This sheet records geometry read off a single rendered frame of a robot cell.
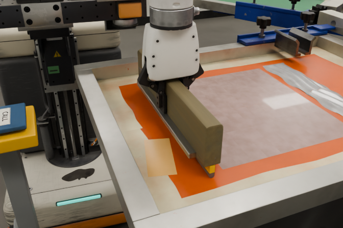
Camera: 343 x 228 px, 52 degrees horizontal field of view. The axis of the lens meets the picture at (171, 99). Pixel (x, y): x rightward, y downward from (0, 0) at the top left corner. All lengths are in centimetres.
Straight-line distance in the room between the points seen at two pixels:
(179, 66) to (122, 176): 23
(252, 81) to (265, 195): 45
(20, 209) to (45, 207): 72
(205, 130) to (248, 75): 44
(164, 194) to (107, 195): 106
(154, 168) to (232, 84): 37
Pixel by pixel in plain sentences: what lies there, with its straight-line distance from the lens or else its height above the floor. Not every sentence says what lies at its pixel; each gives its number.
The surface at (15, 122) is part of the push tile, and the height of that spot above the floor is 97.
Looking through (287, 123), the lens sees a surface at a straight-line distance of 75.
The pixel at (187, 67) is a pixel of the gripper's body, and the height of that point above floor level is 108.
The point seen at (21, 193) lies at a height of 78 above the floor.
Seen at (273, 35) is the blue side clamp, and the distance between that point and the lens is 113.
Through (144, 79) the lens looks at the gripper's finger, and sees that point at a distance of 64.
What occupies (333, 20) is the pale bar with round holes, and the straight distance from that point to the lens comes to 126.
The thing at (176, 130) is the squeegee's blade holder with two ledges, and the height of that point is 99.
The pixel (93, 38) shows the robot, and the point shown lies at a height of 85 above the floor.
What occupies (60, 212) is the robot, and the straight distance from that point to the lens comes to 164.
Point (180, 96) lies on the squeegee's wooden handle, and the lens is 60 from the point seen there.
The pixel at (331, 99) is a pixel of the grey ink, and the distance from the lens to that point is 87.
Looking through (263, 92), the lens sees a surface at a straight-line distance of 86.
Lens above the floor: 134
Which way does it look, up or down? 28 degrees down
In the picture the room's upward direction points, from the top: straight up
